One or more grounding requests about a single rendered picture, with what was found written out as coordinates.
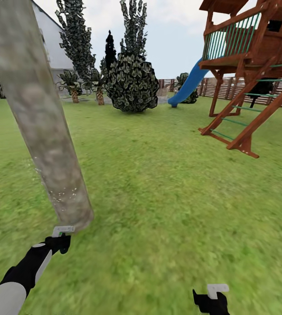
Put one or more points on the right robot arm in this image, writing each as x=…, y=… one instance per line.
x=214, y=302

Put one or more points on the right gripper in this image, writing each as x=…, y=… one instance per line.
x=207, y=305

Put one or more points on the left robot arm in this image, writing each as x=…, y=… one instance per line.
x=18, y=280

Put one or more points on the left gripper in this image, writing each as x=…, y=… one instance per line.
x=62, y=242

